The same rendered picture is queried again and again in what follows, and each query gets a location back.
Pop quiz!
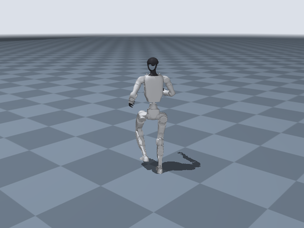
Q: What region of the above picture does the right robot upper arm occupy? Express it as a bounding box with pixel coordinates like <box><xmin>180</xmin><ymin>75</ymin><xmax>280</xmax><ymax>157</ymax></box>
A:
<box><xmin>163</xmin><ymin>76</ymin><xmax>176</xmax><ymax>97</ymax></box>

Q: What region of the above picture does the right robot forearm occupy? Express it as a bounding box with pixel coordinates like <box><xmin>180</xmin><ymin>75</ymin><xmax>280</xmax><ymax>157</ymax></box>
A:
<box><xmin>163</xmin><ymin>89</ymin><xmax>169</xmax><ymax>96</ymax></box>

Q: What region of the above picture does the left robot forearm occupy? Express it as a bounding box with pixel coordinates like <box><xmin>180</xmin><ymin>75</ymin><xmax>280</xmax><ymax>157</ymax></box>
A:
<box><xmin>128</xmin><ymin>92</ymin><xmax>135</xmax><ymax>104</ymax></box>

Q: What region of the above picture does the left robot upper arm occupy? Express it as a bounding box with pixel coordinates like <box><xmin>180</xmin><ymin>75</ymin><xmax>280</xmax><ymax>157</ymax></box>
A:
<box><xmin>130</xmin><ymin>76</ymin><xmax>145</xmax><ymax>99</ymax></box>

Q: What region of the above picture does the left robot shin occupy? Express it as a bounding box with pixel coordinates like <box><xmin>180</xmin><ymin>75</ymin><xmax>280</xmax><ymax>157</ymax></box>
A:
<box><xmin>135</xmin><ymin>131</ymin><xmax>147</xmax><ymax>157</ymax></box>

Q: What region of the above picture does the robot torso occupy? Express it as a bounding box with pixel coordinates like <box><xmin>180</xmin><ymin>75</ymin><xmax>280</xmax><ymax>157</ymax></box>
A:
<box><xmin>143</xmin><ymin>73</ymin><xmax>163</xmax><ymax>120</ymax></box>

